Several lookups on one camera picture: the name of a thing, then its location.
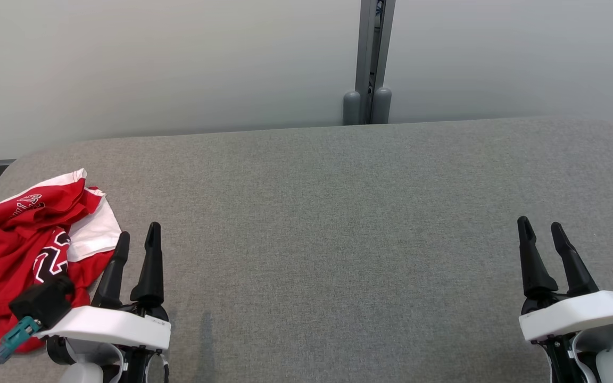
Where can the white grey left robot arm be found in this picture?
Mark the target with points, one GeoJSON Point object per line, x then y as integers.
{"type": "Point", "coordinates": [83, 372]}

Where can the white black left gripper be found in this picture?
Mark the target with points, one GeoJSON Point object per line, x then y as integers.
{"type": "Point", "coordinates": [115, 327]}

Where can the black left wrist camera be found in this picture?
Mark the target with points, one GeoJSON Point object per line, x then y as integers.
{"type": "Point", "coordinates": [43, 300]}

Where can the grey cylindrical partition foot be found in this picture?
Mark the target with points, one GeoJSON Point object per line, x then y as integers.
{"type": "Point", "coordinates": [351, 109]}
{"type": "Point", "coordinates": [382, 106]}

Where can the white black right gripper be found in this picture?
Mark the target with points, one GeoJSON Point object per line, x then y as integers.
{"type": "Point", "coordinates": [572, 316]}

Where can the red white basketball jersey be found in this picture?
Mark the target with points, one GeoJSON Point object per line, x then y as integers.
{"type": "Point", "coordinates": [3, 250]}

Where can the grey metal partition post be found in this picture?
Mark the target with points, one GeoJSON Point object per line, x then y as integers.
{"type": "Point", "coordinates": [362, 42]}

